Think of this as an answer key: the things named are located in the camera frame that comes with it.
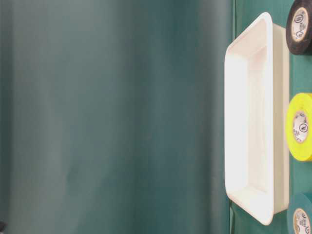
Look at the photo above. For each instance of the black tape roll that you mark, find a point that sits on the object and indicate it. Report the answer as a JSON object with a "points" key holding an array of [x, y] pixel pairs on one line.
{"points": [[299, 28]]}

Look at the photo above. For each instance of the green backdrop cloth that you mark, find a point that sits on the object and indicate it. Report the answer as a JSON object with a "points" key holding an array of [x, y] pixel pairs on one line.
{"points": [[112, 116]]}

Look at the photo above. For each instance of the yellow tape roll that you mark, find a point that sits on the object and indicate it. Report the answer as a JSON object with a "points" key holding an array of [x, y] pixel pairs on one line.
{"points": [[298, 127]]}

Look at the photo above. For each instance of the teal green tape roll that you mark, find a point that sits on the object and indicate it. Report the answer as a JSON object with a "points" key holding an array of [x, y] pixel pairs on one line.
{"points": [[299, 214]]}

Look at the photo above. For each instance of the white plastic tray case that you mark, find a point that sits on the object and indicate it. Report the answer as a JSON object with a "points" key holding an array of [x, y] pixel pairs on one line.
{"points": [[256, 98]]}

